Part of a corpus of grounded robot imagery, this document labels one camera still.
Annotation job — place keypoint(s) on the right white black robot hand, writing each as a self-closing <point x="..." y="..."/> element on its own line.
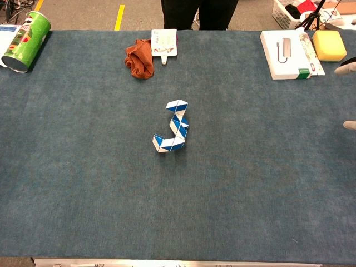
<point x="345" y="69"/>

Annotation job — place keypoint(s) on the blue white snake puzzle toy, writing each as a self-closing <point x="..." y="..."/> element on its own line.
<point x="178" y="128"/>

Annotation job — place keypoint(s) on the green Pringles can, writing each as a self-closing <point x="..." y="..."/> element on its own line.
<point x="26" y="41"/>

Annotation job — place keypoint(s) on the black tripod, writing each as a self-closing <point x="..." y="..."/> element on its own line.
<point x="313" y="16"/>

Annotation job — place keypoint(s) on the white spouted refill pouch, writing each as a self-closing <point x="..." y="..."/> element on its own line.
<point x="164" y="41"/>

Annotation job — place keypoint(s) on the white plastic basket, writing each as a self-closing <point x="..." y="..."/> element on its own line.
<point x="282" y="16"/>

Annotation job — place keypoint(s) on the blue felt table mat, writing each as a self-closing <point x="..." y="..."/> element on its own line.
<point x="83" y="167"/>

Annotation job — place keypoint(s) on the brown cardboard box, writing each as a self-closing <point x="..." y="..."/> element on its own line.
<point x="346" y="7"/>

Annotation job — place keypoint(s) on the orange crumpled cloth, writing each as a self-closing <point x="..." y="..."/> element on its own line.
<point x="140" y="59"/>

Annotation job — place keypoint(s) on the yellow sponge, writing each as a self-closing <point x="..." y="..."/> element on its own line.
<point x="329" y="46"/>

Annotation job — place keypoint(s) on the person in black trousers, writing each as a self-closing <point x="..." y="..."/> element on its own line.
<point x="214" y="14"/>

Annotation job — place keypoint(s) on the white USB hub box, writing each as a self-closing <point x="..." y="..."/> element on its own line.
<point x="283" y="55"/>

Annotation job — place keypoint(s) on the white printed carton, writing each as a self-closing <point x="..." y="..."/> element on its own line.
<point x="331" y="16"/>

